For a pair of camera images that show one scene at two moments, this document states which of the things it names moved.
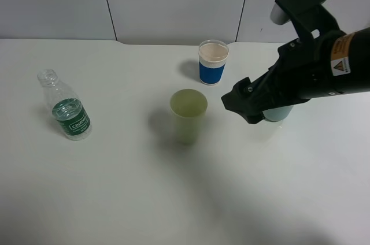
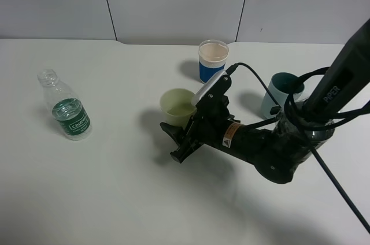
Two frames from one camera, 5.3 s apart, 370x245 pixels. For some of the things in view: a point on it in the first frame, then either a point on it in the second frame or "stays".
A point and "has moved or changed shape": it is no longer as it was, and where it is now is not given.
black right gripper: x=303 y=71 -> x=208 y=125
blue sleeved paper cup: x=213 y=55 stays
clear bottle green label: x=67 y=109 stays
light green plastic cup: x=188 y=107 has moved or changed shape
